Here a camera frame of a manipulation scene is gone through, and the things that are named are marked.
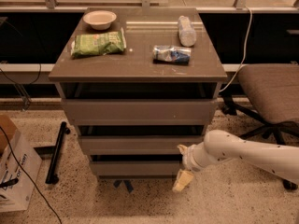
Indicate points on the white bowl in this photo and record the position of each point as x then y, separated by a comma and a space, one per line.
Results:
99, 19

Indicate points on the grey middle drawer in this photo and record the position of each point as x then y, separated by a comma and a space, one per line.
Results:
135, 145

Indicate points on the blue white snack bag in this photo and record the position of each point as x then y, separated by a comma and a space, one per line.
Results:
171, 54

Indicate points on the brown office chair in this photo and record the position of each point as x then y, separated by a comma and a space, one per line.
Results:
273, 91

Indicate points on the blue tape cross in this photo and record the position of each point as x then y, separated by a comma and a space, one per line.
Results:
127, 184

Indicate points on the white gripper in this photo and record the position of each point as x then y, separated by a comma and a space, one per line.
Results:
188, 160

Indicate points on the grey drawer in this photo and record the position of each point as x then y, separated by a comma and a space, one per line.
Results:
135, 168
139, 112
135, 145

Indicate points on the black metal bar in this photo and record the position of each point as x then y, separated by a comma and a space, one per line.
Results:
52, 178

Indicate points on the grey bottom drawer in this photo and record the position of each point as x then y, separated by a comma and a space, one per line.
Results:
135, 168

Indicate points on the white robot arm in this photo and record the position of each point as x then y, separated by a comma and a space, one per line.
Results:
219, 146

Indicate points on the grey drawer cabinet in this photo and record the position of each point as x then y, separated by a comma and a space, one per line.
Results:
135, 75

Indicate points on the white cardboard box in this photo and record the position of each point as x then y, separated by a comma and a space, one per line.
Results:
18, 165

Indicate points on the grey top drawer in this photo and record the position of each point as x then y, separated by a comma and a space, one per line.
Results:
139, 112

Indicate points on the green chip bag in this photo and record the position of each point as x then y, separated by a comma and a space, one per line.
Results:
98, 44

